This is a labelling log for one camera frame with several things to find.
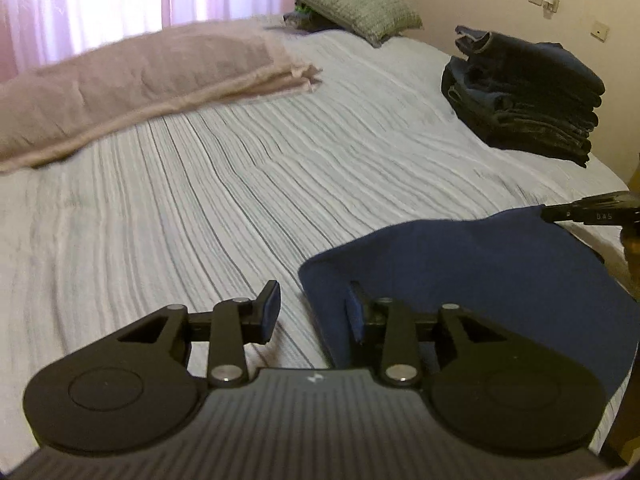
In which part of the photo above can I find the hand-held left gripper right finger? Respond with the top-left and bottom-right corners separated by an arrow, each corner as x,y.
346,281 -> 516,388

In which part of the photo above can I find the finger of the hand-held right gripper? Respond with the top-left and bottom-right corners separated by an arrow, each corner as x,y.
541,199 -> 583,224

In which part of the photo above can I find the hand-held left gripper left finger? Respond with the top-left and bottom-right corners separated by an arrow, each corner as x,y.
117,280 -> 282,388

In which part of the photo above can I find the navy blue hooded garment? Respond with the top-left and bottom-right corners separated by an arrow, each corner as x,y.
298,204 -> 635,413

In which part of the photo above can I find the folded black garment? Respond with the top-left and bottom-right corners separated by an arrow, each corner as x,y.
441,57 -> 601,168

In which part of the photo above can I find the folded navy garment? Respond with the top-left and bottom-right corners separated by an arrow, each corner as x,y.
454,25 -> 607,111

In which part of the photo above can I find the pink blanket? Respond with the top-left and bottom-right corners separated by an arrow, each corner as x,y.
0,20 -> 323,173

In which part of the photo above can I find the pink curtain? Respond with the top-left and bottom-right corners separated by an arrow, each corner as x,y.
0,0 -> 296,78

